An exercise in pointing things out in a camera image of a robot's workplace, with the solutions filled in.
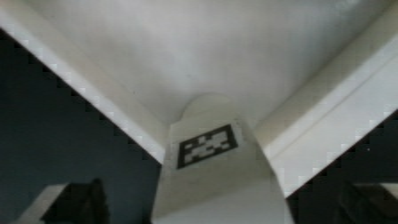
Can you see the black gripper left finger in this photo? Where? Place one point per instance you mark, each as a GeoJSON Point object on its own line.
{"type": "Point", "coordinates": [70, 204]}

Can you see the white table leg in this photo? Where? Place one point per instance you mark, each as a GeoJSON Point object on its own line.
{"type": "Point", "coordinates": [218, 188]}

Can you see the white square tabletop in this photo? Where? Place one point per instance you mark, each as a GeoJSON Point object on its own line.
{"type": "Point", "coordinates": [145, 52]}

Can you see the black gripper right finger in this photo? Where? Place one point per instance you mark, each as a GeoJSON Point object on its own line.
{"type": "Point", "coordinates": [369, 204]}

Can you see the white front fence wall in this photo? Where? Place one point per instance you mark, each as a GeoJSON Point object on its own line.
{"type": "Point", "coordinates": [331, 113]}

